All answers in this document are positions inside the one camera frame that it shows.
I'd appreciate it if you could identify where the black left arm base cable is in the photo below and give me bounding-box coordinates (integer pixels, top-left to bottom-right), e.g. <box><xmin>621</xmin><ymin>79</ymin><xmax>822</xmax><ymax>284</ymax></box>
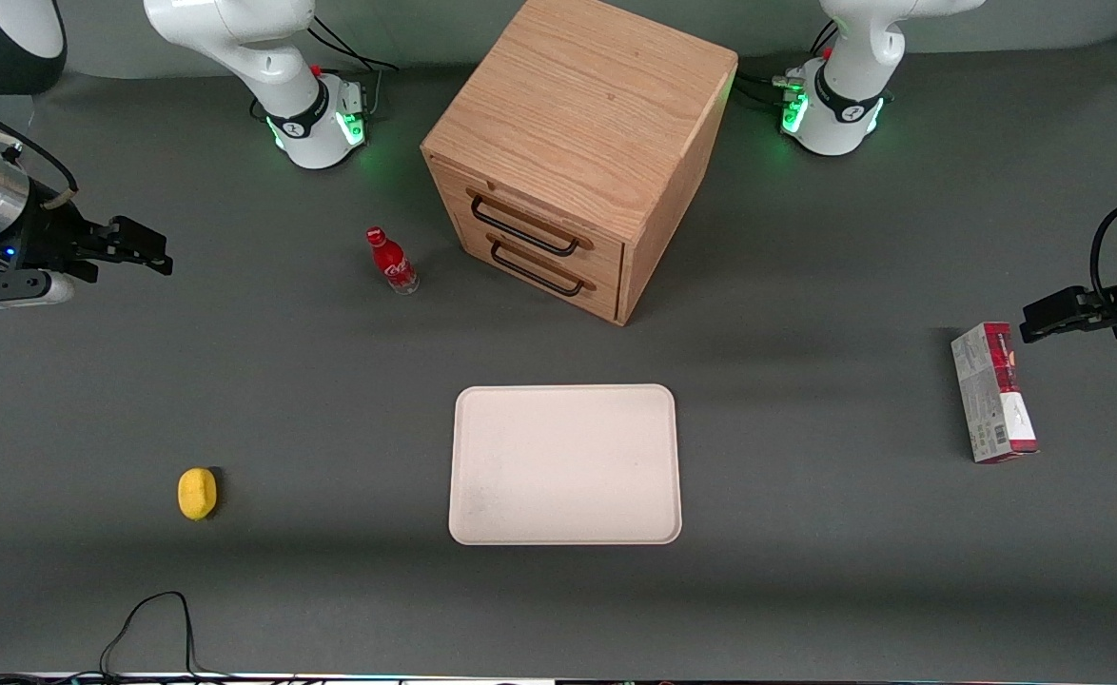
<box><xmin>735</xmin><ymin>19</ymin><xmax>840</xmax><ymax>108</ymax></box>

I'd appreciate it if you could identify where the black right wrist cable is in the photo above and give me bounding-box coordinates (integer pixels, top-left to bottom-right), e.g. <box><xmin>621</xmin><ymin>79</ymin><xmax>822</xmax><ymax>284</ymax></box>
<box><xmin>0</xmin><ymin>95</ymin><xmax>80</xmax><ymax>208</ymax></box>

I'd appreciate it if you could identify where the red coke bottle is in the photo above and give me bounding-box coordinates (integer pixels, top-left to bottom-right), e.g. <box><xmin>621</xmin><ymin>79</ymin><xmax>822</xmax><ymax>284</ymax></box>
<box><xmin>364</xmin><ymin>225</ymin><xmax>421</xmax><ymax>297</ymax></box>

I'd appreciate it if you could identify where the red and grey carton box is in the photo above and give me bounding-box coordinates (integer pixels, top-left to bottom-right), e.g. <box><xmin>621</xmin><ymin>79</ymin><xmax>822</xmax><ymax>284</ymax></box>
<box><xmin>950</xmin><ymin>321</ymin><xmax>1040</xmax><ymax>465</ymax></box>

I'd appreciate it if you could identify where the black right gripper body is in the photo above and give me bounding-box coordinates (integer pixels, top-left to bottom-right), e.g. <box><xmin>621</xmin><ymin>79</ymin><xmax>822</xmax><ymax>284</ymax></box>
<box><xmin>2</xmin><ymin>181</ymin><xmax>117</xmax><ymax>286</ymax></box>

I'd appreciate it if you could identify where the cream plastic tray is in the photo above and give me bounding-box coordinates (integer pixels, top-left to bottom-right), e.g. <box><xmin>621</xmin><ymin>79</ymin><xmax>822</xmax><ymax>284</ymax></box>
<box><xmin>447</xmin><ymin>382</ymin><xmax>684</xmax><ymax>547</ymax></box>

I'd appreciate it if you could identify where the wooden drawer front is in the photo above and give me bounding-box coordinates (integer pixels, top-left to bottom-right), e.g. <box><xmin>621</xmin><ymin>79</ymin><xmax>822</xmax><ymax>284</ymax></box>
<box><xmin>448</xmin><ymin>213</ymin><xmax>625</xmax><ymax>324</ymax></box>
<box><xmin>429</xmin><ymin>158</ymin><xmax>625</xmax><ymax>284</ymax></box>

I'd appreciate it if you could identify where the yellow lemon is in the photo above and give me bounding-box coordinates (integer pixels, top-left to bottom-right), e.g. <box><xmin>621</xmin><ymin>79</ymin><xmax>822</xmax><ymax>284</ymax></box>
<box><xmin>177</xmin><ymin>466</ymin><xmax>220</xmax><ymax>522</ymax></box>

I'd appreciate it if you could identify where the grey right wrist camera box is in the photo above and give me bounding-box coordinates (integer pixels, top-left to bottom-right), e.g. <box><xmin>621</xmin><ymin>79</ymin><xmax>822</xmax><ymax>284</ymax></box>
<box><xmin>0</xmin><ymin>270</ymin><xmax>75</xmax><ymax>308</ymax></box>

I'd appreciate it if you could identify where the black right arm base cable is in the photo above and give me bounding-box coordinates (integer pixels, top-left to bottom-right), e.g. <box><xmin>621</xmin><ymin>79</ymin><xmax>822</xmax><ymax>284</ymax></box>
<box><xmin>305</xmin><ymin>17</ymin><xmax>400</xmax><ymax>75</ymax></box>

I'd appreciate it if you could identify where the wooden drawer cabinet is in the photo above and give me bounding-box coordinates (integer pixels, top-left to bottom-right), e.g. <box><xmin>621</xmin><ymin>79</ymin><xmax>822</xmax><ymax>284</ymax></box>
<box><xmin>420</xmin><ymin>0</ymin><xmax>739</xmax><ymax>327</ymax></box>

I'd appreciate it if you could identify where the black arm base cable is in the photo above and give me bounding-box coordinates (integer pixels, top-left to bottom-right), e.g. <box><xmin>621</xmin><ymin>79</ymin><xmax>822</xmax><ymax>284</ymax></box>
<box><xmin>305</xmin><ymin>17</ymin><xmax>400</xmax><ymax>75</ymax></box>
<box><xmin>735</xmin><ymin>19</ymin><xmax>840</xmax><ymax>108</ymax></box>

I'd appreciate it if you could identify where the thin black looped table cable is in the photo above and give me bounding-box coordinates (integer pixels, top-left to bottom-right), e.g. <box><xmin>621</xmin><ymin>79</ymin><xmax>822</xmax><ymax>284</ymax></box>
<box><xmin>100</xmin><ymin>591</ymin><xmax>228</xmax><ymax>682</ymax></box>

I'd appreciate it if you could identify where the black metal drawer handle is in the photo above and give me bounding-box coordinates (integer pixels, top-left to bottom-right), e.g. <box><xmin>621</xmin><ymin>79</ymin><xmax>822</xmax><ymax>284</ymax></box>
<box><xmin>486</xmin><ymin>235</ymin><xmax>598</xmax><ymax>299</ymax></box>
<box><xmin>467</xmin><ymin>189</ymin><xmax>596</xmax><ymax>259</ymax></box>

